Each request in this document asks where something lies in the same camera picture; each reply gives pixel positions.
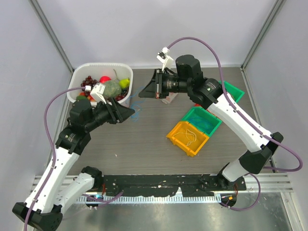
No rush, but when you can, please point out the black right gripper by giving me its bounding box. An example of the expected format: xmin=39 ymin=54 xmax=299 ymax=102
xmin=139 ymin=69 xmax=191 ymax=99

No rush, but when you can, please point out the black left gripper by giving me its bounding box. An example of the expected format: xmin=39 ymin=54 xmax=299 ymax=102
xmin=84 ymin=96 xmax=134 ymax=132

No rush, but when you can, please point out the blue cable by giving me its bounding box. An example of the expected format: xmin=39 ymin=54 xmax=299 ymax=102
xmin=128 ymin=88 xmax=145 ymax=122
xmin=190 ymin=115 xmax=215 ymax=132

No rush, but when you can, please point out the white cable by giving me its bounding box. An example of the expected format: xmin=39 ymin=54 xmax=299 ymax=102
xmin=173 ymin=128 xmax=197 ymax=147

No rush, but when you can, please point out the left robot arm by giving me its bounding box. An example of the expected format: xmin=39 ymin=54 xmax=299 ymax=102
xmin=13 ymin=99 xmax=135 ymax=231

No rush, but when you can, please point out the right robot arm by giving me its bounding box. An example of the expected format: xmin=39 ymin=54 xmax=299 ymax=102
xmin=139 ymin=54 xmax=283 ymax=190

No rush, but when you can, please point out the grey card box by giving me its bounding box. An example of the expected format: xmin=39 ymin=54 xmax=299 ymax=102
xmin=161 ymin=92 xmax=178 ymax=104

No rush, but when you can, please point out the green melon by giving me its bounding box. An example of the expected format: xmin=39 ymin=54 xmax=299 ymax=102
xmin=103 ymin=80 xmax=122 ymax=98

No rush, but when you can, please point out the green pear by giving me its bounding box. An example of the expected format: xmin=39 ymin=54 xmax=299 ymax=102
xmin=119 ymin=78 xmax=130 ymax=89

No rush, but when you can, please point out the strawberry pile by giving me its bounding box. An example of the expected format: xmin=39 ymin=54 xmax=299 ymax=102
xmin=79 ymin=91 xmax=95 ymax=102

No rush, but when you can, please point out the red apple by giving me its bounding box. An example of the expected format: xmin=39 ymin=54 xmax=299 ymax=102
xmin=99 ymin=76 xmax=112 ymax=83

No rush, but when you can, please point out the white fruit basket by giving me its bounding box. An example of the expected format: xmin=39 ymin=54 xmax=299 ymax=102
xmin=68 ymin=63 xmax=133 ymax=107

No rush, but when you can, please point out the dark red grape bunch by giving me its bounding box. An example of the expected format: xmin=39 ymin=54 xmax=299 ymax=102
xmin=80 ymin=76 xmax=98 ymax=87

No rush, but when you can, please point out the green lime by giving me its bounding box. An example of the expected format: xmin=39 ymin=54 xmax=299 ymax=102
xmin=76 ymin=95 xmax=88 ymax=101

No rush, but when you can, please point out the yellow plastic bin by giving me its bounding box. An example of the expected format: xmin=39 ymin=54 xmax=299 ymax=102
xmin=166 ymin=121 xmax=209 ymax=157

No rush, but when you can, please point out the near green plastic bin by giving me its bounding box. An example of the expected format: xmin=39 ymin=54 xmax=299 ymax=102
xmin=181 ymin=107 xmax=222 ymax=137

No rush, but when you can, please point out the green plastic bin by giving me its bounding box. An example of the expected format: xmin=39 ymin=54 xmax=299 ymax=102
xmin=224 ymin=81 xmax=244 ymax=103
xmin=181 ymin=107 xmax=222 ymax=137

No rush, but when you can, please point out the far green plastic bin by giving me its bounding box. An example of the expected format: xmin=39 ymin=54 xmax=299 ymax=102
xmin=224 ymin=81 xmax=244 ymax=103

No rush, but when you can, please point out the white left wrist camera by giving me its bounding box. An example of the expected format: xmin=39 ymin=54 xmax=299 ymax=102
xmin=85 ymin=83 xmax=106 ymax=104

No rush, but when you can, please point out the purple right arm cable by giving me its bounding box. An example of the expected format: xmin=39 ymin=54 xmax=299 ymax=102
xmin=167 ymin=37 xmax=304 ymax=212

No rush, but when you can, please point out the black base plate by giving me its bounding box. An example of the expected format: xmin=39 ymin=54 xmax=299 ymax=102
xmin=103 ymin=174 xmax=246 ymax=197

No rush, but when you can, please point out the white slotted cable duct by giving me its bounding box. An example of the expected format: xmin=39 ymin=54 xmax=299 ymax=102
xmin=77 ymin=194 xmax=222 ymax=204

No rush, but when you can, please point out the aluminium frame post left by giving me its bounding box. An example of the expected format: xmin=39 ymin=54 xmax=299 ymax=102
xmin=28 ymin=0 xmax=75 ymax=74

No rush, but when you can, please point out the aluminium frame post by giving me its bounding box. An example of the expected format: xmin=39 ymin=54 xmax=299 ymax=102
xmin=28 ymin=0 xmax=75 ymax=74
xmin=241 ymin=0 xmax=286 ymax=71

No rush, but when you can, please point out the aluminium frame post right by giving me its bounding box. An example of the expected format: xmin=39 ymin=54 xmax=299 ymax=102
xmin=241 ymin=0 xmax=286 ymax=71

